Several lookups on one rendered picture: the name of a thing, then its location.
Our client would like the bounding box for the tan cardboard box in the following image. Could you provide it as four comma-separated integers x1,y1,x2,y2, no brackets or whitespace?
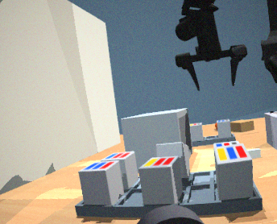
229,120,254,132

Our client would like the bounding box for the cream flat panel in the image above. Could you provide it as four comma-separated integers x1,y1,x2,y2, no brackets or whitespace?
0,0,121,195

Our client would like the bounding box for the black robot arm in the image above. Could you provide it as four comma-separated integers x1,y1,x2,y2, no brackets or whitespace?
176,0,277,83

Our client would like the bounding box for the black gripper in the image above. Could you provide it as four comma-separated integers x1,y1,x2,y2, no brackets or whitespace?
176,27,247,91

